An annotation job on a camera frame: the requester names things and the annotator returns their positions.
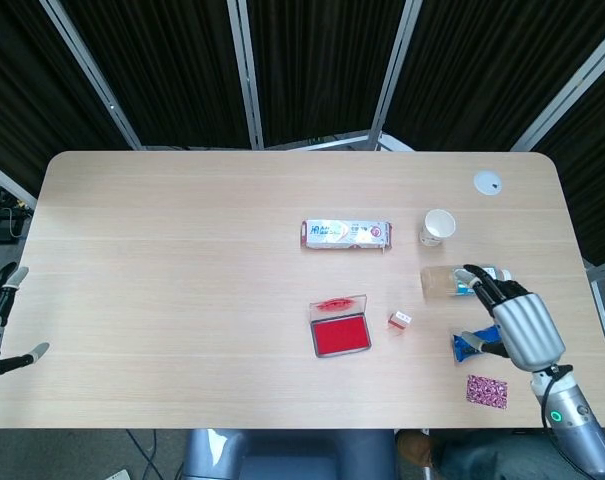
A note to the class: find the white round cup lid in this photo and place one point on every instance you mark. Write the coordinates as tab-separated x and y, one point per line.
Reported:
487	183

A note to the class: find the white paper cup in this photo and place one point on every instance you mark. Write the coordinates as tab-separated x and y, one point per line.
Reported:
437	227

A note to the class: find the pink patterned card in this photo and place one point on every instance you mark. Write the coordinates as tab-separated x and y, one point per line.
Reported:
487	391

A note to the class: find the blue snack packet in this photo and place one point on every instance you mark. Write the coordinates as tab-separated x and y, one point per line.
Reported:
464	350

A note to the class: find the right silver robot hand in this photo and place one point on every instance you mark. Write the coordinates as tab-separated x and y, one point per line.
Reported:
527	330

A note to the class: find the red ink pad clear lid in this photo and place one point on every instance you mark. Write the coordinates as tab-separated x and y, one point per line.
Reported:
339	337

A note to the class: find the blue grey robot torso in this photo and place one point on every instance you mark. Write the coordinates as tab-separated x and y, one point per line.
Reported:
292	455

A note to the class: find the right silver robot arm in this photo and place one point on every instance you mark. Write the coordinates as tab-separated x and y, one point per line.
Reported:
577	425

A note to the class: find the dark folding screen panel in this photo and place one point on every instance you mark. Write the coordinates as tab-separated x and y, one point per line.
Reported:
597	175
157	70
12	100
492	65
322	65

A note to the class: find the white pink toothpaste box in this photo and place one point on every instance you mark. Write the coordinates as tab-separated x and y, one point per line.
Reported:
347	234

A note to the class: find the red white stamp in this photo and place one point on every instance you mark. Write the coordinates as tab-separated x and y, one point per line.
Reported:
401	321

